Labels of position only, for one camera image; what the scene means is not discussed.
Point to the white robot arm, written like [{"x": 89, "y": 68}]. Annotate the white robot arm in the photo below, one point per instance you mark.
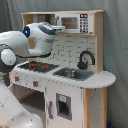
[{"x": 34, "y": 41}]

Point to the wooden toy kitchen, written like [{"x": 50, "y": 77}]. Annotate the wooden toy kitchen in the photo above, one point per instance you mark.
[{"x": 82, "y": 51}]

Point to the grey toy sink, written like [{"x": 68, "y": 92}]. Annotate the grey toy sink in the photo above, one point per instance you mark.
[{"x": 74, "y": 74}]

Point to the black toy stovetop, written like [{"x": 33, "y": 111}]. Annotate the black toy stovetop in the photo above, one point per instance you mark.
[{"x": 38, "y": 66}]

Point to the right red stove knob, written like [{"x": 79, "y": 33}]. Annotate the right red stove knob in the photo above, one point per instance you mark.
[{"x": 35, "y": 83}]

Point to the red stove knob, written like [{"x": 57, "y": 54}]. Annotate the red stove knob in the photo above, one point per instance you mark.
[
  {"x": 17, "y": 78},
  {"x": 35, "y": 83}
]

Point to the toy microwave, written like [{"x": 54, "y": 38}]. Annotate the toy microwave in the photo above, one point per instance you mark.
[{"x": 73, "y": 23}]

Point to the left red stove knob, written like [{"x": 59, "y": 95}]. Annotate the left red stove knob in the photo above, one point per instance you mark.
[{"x": 17, "y": 78}]

